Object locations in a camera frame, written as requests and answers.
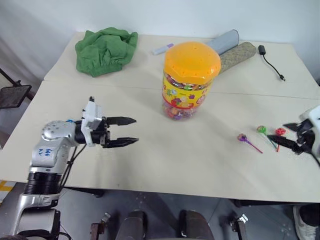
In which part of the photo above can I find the black trouser leg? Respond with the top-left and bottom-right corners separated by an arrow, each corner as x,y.
298,203 -> 320,226

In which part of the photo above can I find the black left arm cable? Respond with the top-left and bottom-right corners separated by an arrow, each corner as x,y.
58,143 -> 87,193

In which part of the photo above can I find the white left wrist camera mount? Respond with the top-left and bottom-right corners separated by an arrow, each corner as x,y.
81,96 -> 105,147

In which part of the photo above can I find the red lollipop with red stick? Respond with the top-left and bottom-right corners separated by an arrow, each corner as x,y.
274,127 -> 287,153

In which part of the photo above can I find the white sneaker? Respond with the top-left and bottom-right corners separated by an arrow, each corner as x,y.
292,204 -> 320,240

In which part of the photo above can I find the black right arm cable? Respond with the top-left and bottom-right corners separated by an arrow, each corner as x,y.
308,149 -> 320,166

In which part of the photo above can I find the black table frame bar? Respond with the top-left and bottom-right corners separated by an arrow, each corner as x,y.
63,187 -> 106,198
232,198 -> 320,208

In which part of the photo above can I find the black adapter with cord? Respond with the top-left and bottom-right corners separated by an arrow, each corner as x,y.
257,44 -> 286,83

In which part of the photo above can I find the green lollipop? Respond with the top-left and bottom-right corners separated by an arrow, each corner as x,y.
256,125 -> 277,148

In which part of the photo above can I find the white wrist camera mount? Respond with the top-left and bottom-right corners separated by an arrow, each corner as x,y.
299,104 -> 320,131
81,96 -> 105,147

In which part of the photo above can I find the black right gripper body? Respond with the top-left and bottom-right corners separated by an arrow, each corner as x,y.
296,119 -> 316,151

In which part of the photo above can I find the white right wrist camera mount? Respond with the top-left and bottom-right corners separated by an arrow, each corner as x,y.
299,104 -> 320,131

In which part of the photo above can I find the crumpled green cloth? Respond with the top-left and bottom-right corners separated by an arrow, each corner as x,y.
74,26 -> 139,78

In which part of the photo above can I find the purple lollipop with pink stick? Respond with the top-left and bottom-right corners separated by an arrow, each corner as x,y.
237,133 -> 264,154

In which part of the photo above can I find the white marker with purple cap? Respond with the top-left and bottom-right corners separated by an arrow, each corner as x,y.
151,42 -> 175,56

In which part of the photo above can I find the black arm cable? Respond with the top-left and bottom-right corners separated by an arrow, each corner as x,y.
58,143 -> 87,193
308,149 -> 320,166

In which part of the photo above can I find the speckled beige roll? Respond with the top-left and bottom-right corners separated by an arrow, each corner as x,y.
219,41 -> 257,75

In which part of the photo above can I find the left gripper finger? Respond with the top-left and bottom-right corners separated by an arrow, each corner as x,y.
107,136 -> 140,150
107,116 -> 138,127

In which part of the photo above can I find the metal bracket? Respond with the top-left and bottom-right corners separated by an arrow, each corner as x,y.
89,212 -> 112,240
231,213 -> 250,240

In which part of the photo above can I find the grey rolled pouch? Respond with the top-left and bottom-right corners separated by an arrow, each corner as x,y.
205,29 -> 240,55

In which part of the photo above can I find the black stand rod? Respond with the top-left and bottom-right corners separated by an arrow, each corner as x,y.
0,67 -> 22,87

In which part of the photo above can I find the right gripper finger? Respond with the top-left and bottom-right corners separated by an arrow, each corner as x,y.
282,121 -> 301,132
266,134 -> 305,156

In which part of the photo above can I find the dark rounded shape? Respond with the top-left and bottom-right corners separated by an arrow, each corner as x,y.
178,209 -> 215,240
121,210 -> 147,240

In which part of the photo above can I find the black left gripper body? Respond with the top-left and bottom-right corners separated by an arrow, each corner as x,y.
90,116 -> 113,150

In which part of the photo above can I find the lollipop jar with orange lid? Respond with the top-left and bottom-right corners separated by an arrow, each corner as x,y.
161,41 -> 222,122

